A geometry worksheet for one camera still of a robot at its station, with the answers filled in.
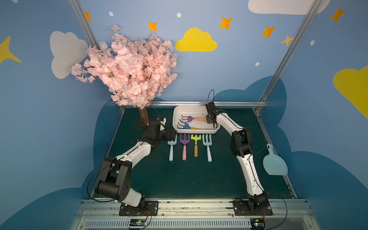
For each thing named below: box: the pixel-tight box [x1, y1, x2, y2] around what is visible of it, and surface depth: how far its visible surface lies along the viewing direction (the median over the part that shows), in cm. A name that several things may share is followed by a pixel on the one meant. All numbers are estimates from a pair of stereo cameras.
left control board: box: [129, 218, 147, 229], surface depth 73 cm
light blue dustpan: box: [262, 143, 288, 176], surface depth 93 cm
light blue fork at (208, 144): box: [202, 133, 213, 162], surface depth 103 cm
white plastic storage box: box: [172, 105, 221, 135], surface depth 114 cm
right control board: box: [250, 218, 266, 230], surface depth 74 cm
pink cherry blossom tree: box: [71, 24, 178, 126], surface depth 74 cm
